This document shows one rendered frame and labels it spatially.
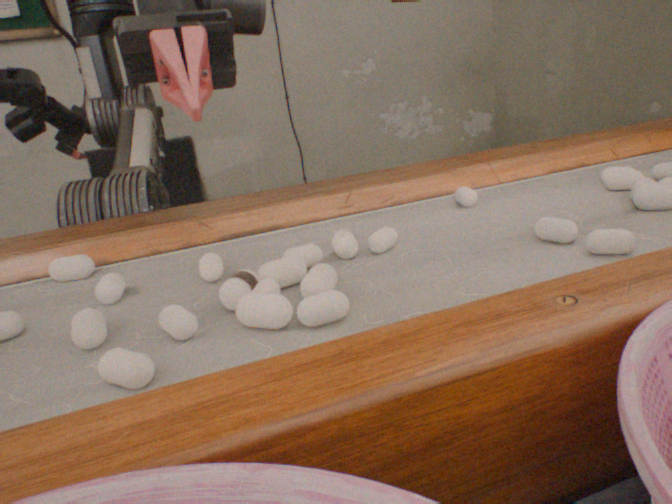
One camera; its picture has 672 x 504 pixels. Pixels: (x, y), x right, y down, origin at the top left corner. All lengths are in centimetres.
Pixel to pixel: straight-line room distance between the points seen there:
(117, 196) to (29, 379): 45
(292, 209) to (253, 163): 194
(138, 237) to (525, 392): 41
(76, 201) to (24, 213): 174
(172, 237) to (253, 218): 8
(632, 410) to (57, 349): 31
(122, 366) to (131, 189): 50
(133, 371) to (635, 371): 22
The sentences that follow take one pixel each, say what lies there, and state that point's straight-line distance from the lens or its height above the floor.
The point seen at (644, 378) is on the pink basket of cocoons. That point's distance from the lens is 22.
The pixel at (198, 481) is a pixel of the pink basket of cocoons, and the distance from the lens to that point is 17.
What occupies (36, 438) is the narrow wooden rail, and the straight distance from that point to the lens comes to 23.
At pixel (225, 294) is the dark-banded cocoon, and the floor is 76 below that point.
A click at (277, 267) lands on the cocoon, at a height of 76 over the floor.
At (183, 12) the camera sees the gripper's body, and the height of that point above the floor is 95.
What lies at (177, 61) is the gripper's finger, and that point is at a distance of 47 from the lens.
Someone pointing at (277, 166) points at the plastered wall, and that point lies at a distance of 251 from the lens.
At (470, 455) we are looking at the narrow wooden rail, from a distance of 23.
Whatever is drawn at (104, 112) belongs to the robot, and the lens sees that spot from 101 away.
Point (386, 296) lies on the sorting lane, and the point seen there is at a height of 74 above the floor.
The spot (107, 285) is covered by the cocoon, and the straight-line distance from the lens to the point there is 41.
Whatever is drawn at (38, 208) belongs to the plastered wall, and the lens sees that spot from 250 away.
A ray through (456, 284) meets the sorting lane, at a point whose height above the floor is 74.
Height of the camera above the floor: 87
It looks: 18 degrees down
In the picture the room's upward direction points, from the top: 7 degrees counter-clockwise
